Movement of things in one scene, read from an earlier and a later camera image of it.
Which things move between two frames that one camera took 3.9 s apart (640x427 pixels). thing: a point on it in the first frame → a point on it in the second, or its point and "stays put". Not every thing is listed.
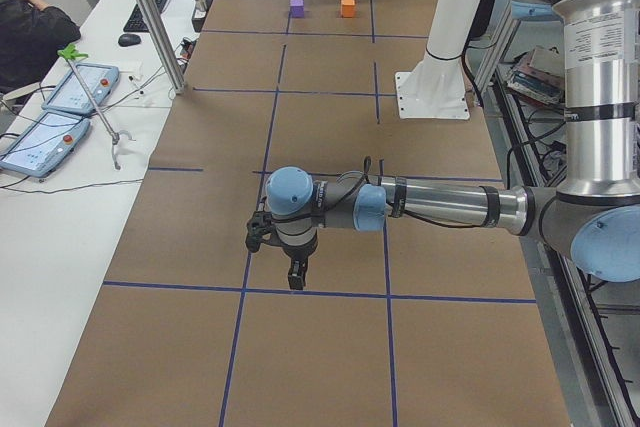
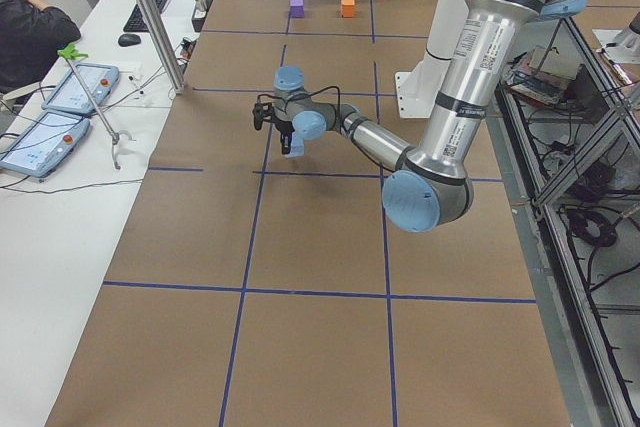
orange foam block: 348,7 stays put
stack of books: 539,75 stays put
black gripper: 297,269 → 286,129
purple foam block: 297,7 stays put
